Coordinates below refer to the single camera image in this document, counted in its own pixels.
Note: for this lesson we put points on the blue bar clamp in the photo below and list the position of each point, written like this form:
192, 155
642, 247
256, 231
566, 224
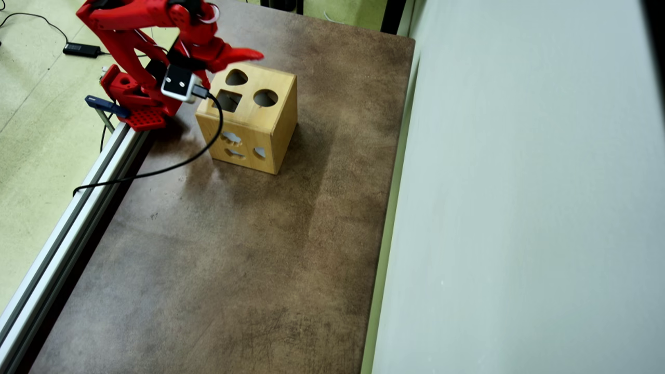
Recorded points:
106, 105

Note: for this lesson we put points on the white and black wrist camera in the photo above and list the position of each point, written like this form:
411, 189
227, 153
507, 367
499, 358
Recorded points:
179, 83

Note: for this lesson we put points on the black power adapter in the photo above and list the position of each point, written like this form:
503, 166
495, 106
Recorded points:
81, 50

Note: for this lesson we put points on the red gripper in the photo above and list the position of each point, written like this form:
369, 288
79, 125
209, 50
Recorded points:
224, 55

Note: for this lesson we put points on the wooden shape sorter box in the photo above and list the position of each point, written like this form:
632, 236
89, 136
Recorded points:
260, 124

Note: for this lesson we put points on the aluminium profile rail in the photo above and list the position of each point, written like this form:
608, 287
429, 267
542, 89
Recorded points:
36, 291

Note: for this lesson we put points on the black furniture leg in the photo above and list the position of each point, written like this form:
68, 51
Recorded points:
280, 5
393, 15

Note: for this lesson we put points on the red robot arm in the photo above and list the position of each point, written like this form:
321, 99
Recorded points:
119, 15

